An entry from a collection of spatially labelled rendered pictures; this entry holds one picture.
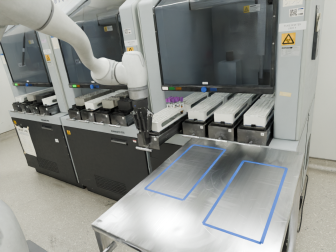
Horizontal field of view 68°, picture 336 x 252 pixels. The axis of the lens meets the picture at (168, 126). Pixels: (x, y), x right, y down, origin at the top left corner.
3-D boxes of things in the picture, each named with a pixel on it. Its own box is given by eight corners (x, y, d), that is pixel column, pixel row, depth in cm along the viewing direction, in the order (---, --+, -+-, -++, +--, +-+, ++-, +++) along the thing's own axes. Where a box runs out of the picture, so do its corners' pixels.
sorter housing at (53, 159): (101, 136, 352) (73, 12, 295) (148, 145, 306) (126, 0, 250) (29, 174, 270) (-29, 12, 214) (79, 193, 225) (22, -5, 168)
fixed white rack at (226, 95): (227, 93, 184) (227, 85, 182) (240, 93, 179) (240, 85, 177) (211, 104, 162) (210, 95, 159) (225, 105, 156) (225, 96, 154)
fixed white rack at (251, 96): (247, 94, 176) (247, 85, 174) (262, 94, 171) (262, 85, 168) (234, 106, 153) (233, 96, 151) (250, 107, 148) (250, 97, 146)
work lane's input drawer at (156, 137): (196, 107, 183) (195, 95, 180) (214, 108, 175) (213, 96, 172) (133, 149, 127) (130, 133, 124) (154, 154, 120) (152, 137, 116)
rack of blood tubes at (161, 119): (173, 114, 152) (171, 104, 150) (187, 115, 147) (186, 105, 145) (143, 132, 130) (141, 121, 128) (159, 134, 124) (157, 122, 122)
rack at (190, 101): (196, 100, 177) (195, 91, 174) (209, 100, 171) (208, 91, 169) (174, 113, 154) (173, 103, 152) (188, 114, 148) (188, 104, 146)
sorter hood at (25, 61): (59, 75, 276) (43, 13, 253) (97, 75, 243) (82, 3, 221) (12, 86, 236) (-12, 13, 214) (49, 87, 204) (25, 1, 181)
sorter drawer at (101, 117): (152, 97, 229) (151, 87, 225) (165, 97, 221) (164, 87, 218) (91, 124, 173) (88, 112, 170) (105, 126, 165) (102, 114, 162)
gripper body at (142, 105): (151, 96, 117) (153, 114, 120) (137, 95, 121) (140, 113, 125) (141, 100, 111) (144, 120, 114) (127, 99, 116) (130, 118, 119)
